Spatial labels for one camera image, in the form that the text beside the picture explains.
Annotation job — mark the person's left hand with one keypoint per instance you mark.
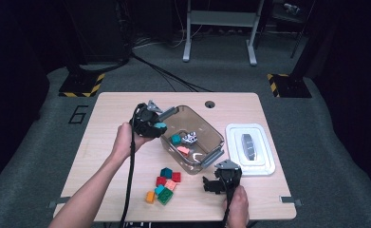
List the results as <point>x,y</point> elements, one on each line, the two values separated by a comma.
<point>124,142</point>

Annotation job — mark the white desk frame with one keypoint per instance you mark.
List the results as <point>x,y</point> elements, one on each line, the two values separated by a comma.
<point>221,18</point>

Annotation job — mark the person's right hand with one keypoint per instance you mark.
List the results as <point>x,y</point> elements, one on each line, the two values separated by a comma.
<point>240,209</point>

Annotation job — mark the orange toy block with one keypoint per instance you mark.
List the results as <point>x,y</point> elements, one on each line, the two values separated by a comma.
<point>150,197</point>

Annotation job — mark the light teal toy block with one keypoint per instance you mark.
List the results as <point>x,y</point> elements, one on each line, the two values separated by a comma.
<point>160,125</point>

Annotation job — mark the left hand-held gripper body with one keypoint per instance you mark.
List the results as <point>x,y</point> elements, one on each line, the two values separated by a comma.
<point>143,122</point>

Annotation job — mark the dark teal toy block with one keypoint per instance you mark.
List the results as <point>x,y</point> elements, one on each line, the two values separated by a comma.
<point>166,173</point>

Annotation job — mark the black equipment cabinet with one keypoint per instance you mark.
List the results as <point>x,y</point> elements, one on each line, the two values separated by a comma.
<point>101,31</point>

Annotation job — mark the grey device on stand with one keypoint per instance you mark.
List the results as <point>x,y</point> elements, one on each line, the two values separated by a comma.
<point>292,8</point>

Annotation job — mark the red toy block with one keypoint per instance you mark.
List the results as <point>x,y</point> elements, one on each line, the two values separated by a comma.
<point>161,181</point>
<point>176,177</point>

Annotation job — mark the coral toy block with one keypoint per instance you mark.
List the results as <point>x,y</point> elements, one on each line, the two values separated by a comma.
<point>183,150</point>

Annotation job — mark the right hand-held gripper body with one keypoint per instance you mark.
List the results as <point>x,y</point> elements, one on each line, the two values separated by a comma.
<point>229,177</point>

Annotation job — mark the salmon toy block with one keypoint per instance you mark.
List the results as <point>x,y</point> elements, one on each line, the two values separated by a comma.
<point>170,185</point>

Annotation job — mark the grey table edge bracket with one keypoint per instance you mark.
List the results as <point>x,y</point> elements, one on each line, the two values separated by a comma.
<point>59,201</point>
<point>289,199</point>

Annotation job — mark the clear brown storage box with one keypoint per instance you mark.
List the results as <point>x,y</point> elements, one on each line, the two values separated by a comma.
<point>202,126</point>

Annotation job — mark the black yellow striped base plate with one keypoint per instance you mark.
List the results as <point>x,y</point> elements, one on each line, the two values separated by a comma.
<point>78,85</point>
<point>292,87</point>

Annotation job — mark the green toy block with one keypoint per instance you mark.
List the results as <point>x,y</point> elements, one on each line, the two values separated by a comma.
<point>165,196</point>

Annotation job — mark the white box lid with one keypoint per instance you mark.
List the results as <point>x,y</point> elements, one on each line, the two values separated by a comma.
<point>237,158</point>

